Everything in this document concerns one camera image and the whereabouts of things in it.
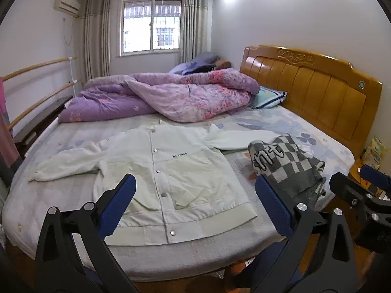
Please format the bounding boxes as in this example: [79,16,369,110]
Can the grey white checkered cardigan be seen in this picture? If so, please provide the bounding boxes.
[248,134,326,209]

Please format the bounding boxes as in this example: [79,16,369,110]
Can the white button jacket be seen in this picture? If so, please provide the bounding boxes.
[31,123,276,246]

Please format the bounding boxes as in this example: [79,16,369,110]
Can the yellow package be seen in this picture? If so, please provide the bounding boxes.
[362,136,388,170]

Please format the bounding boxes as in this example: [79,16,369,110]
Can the wooden bed headboard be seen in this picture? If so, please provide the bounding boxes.
[240,45,382,158]

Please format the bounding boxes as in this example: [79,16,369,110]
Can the pink towel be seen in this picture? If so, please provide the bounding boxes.
[1,78,19,168]

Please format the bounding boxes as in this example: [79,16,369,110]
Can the blue striped pillow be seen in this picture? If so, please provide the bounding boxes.
[250,86,287,109]

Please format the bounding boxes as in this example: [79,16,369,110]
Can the brown chair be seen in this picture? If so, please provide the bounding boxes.
[214,59,231,70]

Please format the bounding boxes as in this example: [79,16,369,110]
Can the purple floral quilt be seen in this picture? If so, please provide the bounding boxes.
[59,68,260,123]

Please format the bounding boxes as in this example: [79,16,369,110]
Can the blue grey bedding pile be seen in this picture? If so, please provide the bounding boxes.
[169,52,220,75]

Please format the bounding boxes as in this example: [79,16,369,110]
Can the right grey curtain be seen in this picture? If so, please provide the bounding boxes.
[180,0,213,62]

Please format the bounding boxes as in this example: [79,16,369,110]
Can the grey curtain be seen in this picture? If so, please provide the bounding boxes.
[180,0,213,62]
[80,0,111,81]

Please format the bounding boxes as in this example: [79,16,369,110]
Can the barred window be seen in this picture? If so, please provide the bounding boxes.
[121,0,182,55]

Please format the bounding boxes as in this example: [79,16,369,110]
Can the left grey curtain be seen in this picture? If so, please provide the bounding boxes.
[80,0,111,81]

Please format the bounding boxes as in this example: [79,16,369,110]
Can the white air conditioner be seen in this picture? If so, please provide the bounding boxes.
[54,0,80,18]

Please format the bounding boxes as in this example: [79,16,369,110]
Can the lower wooden rail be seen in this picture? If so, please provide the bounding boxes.
[7,79,78,131]

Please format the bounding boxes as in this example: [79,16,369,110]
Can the wooden rail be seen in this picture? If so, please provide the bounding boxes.
[7,79,78,131]
[2,56,77,81]

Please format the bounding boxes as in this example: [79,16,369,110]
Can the upper wooden rail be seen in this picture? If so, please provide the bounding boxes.
[2,56,77,81]

